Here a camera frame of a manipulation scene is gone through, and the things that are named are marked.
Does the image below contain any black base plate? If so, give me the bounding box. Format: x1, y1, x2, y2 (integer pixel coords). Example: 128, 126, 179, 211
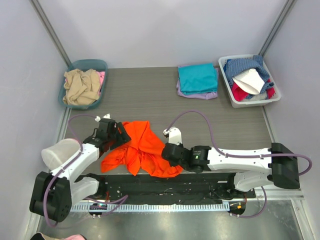
87, 173, 256, 205

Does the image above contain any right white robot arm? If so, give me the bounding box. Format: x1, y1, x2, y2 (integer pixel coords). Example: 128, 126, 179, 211
161, 143, 300, 198

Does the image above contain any blue checkered garment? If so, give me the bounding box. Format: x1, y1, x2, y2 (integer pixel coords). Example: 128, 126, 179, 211
224, 55, 274, 94

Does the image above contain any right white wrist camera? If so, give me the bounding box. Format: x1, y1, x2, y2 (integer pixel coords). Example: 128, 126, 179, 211
163, 126, 183, 146

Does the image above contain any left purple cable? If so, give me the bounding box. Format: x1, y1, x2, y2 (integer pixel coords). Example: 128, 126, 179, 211
42, 113, 129, 228

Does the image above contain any white garment in basket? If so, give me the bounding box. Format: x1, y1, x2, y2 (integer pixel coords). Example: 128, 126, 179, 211
232, 68, 265, 95

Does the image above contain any pink garment in basket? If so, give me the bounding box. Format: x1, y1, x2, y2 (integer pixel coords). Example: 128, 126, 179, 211
98, 71, 106, 96

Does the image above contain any white slotted cable duct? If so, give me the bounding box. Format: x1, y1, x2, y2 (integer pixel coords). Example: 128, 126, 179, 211
70, 201, 230, 213

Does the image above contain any folded teal t shirt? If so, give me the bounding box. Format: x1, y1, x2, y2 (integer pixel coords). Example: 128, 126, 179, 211
177, 63, 218, 95

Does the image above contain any beige crumpled shirt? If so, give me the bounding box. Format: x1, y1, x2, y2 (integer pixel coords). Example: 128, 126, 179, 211
62, 68, 100, 106

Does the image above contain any white mesh bag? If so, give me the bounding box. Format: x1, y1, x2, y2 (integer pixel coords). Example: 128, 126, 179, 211
41, 138, 80, 171

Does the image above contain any pink cloth at bottom edge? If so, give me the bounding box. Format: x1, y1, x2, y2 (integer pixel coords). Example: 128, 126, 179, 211
29, 232, 87, 240

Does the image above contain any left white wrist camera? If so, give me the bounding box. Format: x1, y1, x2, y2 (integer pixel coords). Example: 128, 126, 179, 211
94, 113, 111, 122

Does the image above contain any teal plastic basket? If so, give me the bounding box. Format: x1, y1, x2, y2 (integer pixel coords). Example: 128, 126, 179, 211
58, 59, 108, 110

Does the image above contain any folded lavender t shirt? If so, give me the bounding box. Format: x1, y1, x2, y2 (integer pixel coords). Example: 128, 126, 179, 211
176, 78, 218, 100

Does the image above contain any red garment in basket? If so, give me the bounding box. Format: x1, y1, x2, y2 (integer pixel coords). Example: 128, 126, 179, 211
231, 83, 276, 102

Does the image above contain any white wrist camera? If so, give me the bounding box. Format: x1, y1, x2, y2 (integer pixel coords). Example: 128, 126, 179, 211
94, 113, 111, 122
163, 126, 183, 146

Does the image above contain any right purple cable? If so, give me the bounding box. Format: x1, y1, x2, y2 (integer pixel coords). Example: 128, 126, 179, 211
167, 110, 313, 219

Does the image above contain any orange t shirt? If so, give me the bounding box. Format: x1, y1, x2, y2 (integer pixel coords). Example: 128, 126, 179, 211
100, 121, 183, 178

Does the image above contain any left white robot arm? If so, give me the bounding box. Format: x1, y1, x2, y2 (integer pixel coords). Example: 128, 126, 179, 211
29, 118, 131, 223

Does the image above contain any purple cable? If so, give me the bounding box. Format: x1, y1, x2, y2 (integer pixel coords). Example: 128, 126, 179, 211
42, 113, 129, 228
167, 110, 313, 219

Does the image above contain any white plastic basket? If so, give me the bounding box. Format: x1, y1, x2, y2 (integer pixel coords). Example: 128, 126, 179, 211
218, 54, 281, 108

